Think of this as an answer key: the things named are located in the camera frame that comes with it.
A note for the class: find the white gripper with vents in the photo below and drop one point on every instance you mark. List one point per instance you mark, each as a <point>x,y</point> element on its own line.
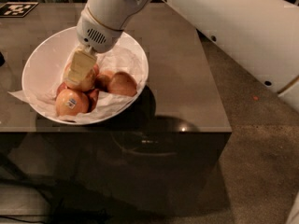
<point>97,34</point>

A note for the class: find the large top red-yellow apple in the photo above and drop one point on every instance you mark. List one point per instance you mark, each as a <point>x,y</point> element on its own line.
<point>86,84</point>

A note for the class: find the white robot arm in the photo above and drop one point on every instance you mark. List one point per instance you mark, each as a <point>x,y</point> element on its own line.
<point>260,35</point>

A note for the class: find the small middle apple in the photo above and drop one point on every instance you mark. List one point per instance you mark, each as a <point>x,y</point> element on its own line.
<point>102,80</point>

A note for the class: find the hidden left red apple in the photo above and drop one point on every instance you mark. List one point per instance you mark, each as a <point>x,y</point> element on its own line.
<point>61,87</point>

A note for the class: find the white bowl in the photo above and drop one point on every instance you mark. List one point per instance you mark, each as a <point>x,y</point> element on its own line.
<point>43,66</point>

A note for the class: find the dark red lower apple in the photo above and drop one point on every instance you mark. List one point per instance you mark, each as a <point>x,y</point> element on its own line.
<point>93,98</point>

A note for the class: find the front apple with sticker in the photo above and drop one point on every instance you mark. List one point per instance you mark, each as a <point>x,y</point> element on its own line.
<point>71,103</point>

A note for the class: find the right red-yellow apple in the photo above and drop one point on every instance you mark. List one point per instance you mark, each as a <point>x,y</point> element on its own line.
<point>122,84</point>

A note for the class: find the white crumpled paper liner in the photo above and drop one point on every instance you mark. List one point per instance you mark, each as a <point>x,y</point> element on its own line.
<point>121,62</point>

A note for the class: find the dark object at left edge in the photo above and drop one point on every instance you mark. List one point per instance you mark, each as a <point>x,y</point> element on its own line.
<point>2,59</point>

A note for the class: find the black white fiducial marker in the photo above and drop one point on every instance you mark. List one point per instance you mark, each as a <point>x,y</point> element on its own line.
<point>16,9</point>

